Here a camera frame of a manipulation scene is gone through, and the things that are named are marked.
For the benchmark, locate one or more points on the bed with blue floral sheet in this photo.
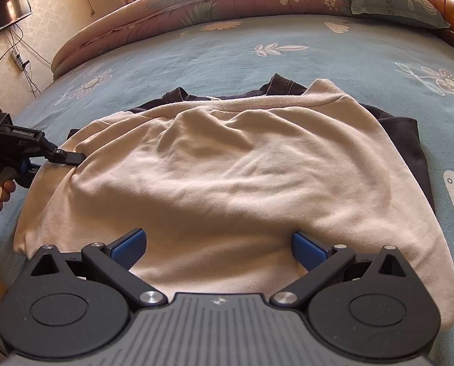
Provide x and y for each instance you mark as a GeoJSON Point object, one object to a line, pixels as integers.
{"type": "Point", "coordinates": [211, 57]}

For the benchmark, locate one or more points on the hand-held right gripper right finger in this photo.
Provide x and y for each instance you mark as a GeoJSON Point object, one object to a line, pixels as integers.
{"type": "Point", "coordinates": [307, 249]}

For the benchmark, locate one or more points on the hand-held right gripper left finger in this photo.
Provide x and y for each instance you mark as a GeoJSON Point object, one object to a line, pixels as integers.
{"type": "Point", "coordinates": [129, 246]}

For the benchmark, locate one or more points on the white power strip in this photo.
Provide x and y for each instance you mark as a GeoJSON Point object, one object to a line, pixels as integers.
{"type": "Point", "coordinates": [17, 60]}

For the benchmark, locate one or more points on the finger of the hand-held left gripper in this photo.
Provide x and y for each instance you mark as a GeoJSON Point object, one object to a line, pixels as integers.
{"type": "Point", "coordinates": [68, 157]}
{"type": "Point", "coordinates": [30, 173]}

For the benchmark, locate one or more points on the cream and black sweatshirt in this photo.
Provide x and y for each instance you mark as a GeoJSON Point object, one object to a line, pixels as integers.
{"type": "Point", "coordinates": [230, 179]}

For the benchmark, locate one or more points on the folded pink floral quilt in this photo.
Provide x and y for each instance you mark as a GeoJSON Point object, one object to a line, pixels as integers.
{"type": "Point", "coordinates": [211, 3]}

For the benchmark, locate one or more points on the green printed pillow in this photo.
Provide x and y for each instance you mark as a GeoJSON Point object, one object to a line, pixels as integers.
{"type": "Point", "coordinates": [394, 0]}

